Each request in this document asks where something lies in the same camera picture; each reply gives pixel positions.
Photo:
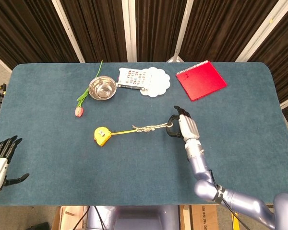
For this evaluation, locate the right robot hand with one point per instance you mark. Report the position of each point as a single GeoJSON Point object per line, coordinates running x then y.
{"type": "Point", "coordinates": [188, 128]}

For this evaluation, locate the silver robot torso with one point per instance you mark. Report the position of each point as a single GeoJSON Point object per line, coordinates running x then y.
{"type": "Point", "coordinates": [134, 218]}

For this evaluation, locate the pink tulip with green stem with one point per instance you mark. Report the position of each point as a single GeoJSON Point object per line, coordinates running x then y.
{"type": "Point", "coordinates": [79, 111]}

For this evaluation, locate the yellow tape measure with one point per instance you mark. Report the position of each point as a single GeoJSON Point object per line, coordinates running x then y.
{"type": "Point", "coordinates": [102, 136]}

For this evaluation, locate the blue felt table cover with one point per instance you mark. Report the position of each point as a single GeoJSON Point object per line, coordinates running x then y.
{"type": "Point", "coordinates": [134, 172]}

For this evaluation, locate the red spiral notebook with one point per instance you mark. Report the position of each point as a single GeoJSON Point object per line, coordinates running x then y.
{"type": "Point", "coordinates": [201, 80]}

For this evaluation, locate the white scalloped paper doily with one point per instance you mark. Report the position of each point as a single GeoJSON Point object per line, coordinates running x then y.
{"type": "Point", "coordinates": [159, 81]}

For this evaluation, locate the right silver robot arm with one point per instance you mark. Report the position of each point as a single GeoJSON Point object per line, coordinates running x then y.
{"type": "Point", "coordinates": [201, 167]}

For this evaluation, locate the dark brown curtain panel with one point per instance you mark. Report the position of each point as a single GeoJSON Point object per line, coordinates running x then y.
{"type": "Point", "coordinates": [225, 26]}
{"type": "Point", "coordinates": [283, 60]}
{"type": "Point", "coordinates": [24, 26]}
{"type": "Point", "coordinates": [159, 26]}
{"type": "Point", "coordinates": [96, 26]}

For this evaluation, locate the cardboard box with print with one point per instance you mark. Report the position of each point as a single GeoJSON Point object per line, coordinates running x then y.
{"type": "Point", "coordinates": [204, 218]}

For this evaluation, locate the plain cardboard box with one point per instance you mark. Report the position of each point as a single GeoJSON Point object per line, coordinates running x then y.
{"type": "Point", "coordinates": [69, 216]}

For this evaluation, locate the white book with picture grid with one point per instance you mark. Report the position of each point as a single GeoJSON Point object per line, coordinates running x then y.
{"type": "Point", "coordinates": [134, 79]}

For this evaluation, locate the stainless steel bowl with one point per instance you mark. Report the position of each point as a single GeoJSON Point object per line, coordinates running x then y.
{"type": "Point", "coordinates": [102, 89]}

